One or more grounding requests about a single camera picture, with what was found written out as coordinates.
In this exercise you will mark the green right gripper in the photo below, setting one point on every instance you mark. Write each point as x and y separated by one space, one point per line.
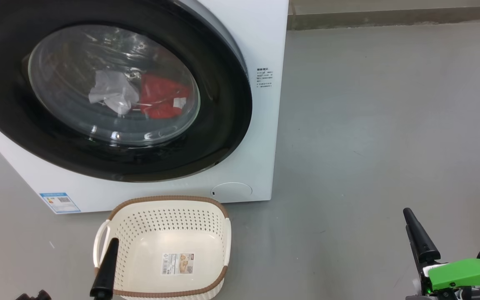
465 273

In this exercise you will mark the paper product label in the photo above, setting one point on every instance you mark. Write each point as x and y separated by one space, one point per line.
177 263

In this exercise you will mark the white front-load washing machine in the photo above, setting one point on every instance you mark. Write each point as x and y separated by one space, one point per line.
261 146

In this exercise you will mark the red and white garment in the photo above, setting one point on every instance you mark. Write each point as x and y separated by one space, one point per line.
161 98

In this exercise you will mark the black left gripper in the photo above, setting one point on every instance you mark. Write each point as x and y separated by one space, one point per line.
36 296

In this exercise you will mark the blue energy label sticker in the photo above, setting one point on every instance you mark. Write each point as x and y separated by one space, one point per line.
60 202

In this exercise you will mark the cream perforated laundry basket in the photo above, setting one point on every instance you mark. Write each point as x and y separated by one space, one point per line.
161 216

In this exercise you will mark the round drain filter cover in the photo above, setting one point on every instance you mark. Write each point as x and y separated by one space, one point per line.
233 191

